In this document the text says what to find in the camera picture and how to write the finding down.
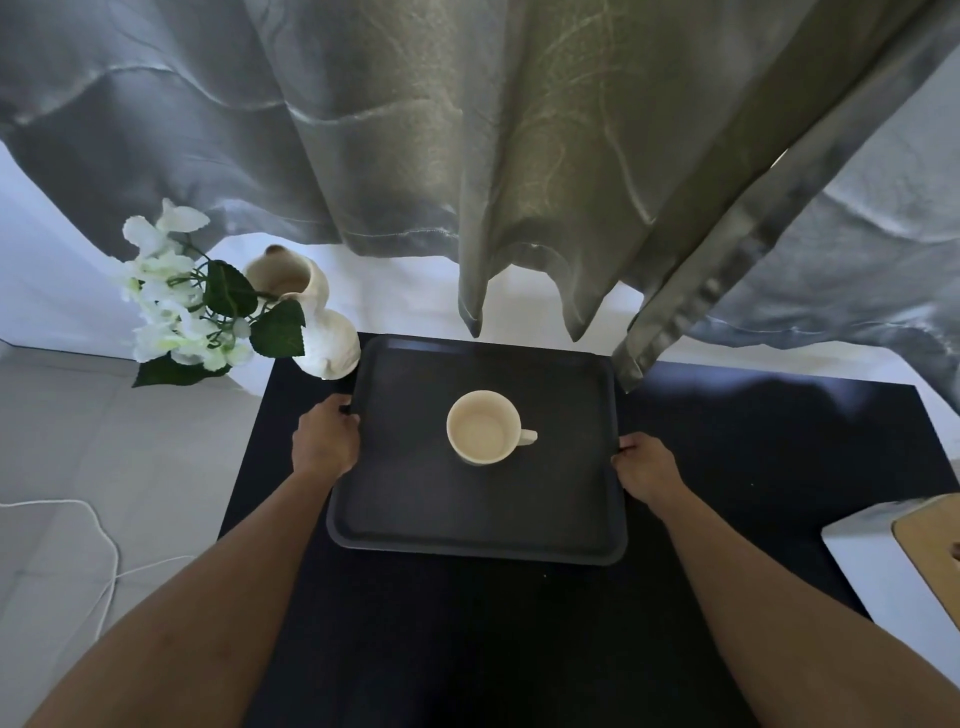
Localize grey patterned curtain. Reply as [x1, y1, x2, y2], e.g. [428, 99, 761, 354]
[0, 0, 960, 417]

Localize person's left hand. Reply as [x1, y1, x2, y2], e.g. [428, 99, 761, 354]
[291, 393, 362, 482]

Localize white ceramic vase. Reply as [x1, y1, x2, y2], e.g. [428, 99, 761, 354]
[243, 245, 362, 381]

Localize white box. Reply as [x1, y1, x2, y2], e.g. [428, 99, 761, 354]
[820, 495, 960, 665]

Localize white artificial flowers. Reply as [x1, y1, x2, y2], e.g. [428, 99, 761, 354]
[112, 198, 307, 389]

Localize person's left forearm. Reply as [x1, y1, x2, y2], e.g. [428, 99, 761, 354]
[22, 466, 336, 728]

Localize person's right hand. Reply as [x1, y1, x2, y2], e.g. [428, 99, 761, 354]
[611, 432, 690, 523]

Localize cream ceramic cup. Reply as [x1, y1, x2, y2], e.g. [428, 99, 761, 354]
[446, 389, 539, 467]

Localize white cable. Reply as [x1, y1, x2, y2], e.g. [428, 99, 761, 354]
[0, 498, 198, 639]

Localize person's right forearm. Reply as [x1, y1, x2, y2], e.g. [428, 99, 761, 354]
[658, 486, 960, 728]

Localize dark grey serving tray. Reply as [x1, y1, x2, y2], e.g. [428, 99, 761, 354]
[325, 333, 629, 567]

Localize light wooden board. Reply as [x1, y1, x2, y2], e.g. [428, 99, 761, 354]
[890, 493, 960, 631]

